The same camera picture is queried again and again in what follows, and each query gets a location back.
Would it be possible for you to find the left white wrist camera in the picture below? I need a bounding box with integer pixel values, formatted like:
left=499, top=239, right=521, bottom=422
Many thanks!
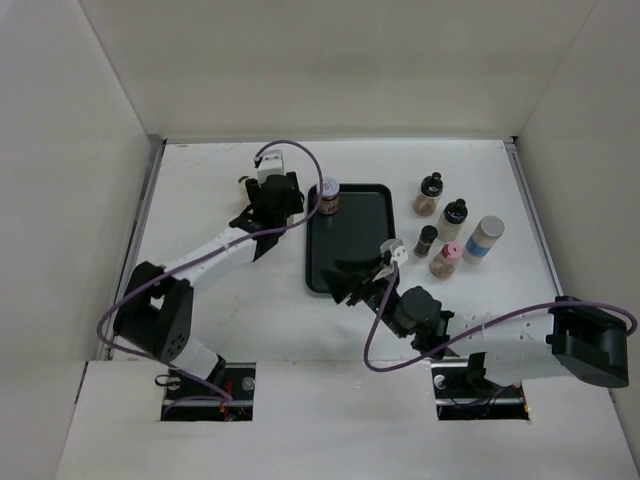
left=254, top=149, right=285, bottom=185

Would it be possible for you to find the black cap brown spice bottle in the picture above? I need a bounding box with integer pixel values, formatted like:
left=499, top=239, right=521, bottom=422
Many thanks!
left=413, top=172, right=444, bottom=217

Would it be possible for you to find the black cap white spice bottle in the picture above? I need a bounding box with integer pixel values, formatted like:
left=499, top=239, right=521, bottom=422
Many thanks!
left=436, top=198, right=468, bottom=242

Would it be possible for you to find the yellow cap spice shaker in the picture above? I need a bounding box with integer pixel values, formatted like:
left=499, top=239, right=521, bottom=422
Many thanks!
left=237, top=175, right=251, bottom=199

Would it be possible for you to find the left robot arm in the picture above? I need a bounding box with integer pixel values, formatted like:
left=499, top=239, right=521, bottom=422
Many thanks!
left=113, top=172, right=304, bottom=399

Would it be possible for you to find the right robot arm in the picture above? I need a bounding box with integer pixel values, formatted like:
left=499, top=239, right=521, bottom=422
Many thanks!
left=320, top=255, right=638, bottom=396

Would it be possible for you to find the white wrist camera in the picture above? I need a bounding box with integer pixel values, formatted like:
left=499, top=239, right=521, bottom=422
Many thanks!
left=254, top=149, right=285, bottom=185
left=380, top=239, right=409, bottom=266

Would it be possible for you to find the small dark pepper bottle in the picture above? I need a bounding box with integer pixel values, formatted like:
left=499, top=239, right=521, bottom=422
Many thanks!
left=413, top=225, right=439, bottom=258

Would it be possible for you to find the aluminium table rail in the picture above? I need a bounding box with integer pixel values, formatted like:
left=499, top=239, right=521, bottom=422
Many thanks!
left=102, top=133, right=167, bottom=361
left=503, top=137, right=565, bottom=297

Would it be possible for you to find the purple cable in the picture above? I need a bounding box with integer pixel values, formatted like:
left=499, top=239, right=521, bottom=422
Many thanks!
left=95, top=139, right=324, bottom=416
left=363, top=264, right=639, bottom=372

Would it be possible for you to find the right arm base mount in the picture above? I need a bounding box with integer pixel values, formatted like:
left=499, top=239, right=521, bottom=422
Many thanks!
left=431, top=353, right=529, bottom=421

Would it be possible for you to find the pink cap spice shaker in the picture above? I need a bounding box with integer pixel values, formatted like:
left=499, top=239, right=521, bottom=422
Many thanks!
left=429, top=241, right=463, bottom=280

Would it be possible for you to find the blue label grey cap jar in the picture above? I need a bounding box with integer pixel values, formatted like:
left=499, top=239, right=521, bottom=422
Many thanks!
left=462, top=215, right=505, bottom=264

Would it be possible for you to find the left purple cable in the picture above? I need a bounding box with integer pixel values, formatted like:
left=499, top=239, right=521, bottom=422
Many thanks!
left=95, top=139, right=324, bottom=416

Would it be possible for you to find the left aluminium table rail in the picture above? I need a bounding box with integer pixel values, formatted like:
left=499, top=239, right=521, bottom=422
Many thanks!
left=102, top=133, right=167, bottom=361

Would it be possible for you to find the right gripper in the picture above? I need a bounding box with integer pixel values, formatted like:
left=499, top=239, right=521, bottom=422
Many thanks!
left=320, top=254, right=409, bottom=337

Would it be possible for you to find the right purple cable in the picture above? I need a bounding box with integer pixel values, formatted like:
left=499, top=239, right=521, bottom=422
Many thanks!
left=363, top=264, right=639, bottom=372

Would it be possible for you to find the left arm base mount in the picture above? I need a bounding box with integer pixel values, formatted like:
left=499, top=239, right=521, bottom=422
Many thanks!
left=154, top=363, right=257, bottom=423

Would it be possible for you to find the right aluminium table rail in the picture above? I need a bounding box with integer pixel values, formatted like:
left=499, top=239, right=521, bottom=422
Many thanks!
left=503, top=137, right=565, bottom=297

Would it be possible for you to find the black rectangular tray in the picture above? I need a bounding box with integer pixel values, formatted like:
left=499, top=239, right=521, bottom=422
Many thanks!
left=305, top=183, right=396, bottom=296

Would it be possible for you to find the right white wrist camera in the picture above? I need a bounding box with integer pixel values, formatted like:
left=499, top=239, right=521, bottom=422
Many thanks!
left=380, top=239, right=409, bottom=266

